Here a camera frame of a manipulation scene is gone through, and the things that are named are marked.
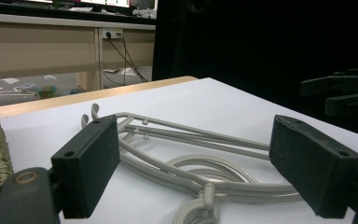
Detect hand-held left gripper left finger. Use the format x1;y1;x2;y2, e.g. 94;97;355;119
50;115;121;219

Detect computer monitor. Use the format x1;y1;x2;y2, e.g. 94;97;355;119
27;0;132;9

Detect colourful toys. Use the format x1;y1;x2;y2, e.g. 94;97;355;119
34;84;58;100

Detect white power outlet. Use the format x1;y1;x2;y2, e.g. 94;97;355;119
102;27;123;40

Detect black curtain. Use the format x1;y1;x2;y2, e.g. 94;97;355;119
151;0;358;139

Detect black wall cables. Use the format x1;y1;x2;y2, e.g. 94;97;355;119
102;32;149;87

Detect beige wooden desk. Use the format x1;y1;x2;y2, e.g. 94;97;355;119
0;12;157;92

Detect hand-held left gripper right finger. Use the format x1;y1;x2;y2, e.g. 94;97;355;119
268;115;358;218

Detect grey plastic clothes hanger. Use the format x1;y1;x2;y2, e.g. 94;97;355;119
88;103;302;224
80;113;304;224

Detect white board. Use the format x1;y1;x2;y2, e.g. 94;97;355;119
0;77;358;224

